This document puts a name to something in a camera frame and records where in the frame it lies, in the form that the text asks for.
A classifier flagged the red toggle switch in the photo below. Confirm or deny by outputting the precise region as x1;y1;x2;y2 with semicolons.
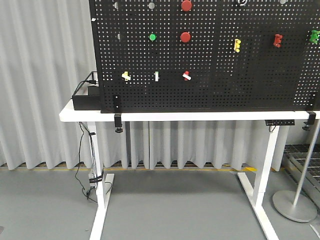
182;71;192;81

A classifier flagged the left black table clamp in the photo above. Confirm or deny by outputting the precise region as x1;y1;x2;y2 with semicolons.
112;94;123;134

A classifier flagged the black table clamp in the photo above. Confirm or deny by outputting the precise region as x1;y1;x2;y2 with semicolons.
301;91;319;132
112;94;123;134

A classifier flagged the black perforated pegboard panel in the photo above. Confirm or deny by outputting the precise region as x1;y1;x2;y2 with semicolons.
89;0;320;113

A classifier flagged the black box tray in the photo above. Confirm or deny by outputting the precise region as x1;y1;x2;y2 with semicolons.
71;71;102;111

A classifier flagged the green round button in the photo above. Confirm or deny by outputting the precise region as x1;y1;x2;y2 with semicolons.
149;33;157;41

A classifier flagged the white standing desk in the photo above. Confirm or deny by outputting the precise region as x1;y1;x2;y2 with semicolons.
59;100;320;240

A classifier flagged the lower red round button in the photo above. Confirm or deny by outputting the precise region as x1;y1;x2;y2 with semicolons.
180;31;191;43

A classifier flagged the red round button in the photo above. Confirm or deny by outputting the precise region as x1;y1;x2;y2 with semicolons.
181;0;193;12
180;31;191;43

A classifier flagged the desk height control panel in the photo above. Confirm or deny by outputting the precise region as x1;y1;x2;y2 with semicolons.
265;119;295;126

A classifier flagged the upper red round button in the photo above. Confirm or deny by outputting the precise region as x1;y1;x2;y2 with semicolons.
181;0;193;12

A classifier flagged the grey curtain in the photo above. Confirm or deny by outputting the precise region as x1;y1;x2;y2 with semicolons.
0;0;311;172

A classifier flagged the right black table clamp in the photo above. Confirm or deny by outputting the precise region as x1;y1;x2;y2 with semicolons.
301;91;319;132

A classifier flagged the grey round base stand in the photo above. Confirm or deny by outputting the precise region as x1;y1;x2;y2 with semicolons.
272;122;320;223

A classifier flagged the green toggle switch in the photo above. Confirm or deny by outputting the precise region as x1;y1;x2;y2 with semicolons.
154;71;160;82

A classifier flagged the yellow toggle switch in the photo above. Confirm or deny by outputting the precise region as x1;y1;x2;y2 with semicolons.
121;71;131;81

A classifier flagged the black power cable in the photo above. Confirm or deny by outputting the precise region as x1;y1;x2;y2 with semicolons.
74;121;113;204

